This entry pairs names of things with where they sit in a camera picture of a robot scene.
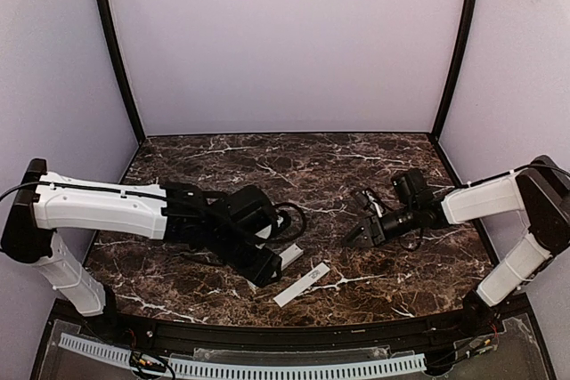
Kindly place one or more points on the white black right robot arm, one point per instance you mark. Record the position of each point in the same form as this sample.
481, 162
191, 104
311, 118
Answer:
538, 192

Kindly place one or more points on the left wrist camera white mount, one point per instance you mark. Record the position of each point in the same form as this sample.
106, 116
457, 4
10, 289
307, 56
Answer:
272, 230

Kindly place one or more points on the left white cable duct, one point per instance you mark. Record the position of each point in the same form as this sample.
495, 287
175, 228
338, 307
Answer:
108, 354

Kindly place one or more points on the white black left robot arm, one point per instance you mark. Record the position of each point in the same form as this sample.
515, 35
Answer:
235, 227

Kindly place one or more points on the grey remote battery cover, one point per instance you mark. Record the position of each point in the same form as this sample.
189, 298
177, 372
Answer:
301, 285

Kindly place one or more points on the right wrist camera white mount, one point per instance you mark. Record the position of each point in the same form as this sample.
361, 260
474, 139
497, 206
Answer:
367, 200

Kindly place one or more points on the white remote control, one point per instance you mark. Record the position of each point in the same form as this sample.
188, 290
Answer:
290, 255

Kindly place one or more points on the black left frame post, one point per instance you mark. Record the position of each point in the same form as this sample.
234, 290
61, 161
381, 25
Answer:
119, 69

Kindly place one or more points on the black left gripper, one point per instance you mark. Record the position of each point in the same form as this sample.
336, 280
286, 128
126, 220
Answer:
265, 267

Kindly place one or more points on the black right frame post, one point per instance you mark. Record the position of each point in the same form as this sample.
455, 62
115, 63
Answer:
460, 46

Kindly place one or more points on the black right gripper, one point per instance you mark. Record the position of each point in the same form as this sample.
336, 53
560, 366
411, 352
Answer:
374, 227

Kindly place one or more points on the black frame post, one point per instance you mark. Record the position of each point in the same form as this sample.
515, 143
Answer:
119, 69
460, 46

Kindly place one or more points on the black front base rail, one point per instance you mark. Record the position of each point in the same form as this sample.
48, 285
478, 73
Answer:
433, 333

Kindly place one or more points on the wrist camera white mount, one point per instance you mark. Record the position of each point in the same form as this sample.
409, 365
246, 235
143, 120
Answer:
367, 200
272, 230

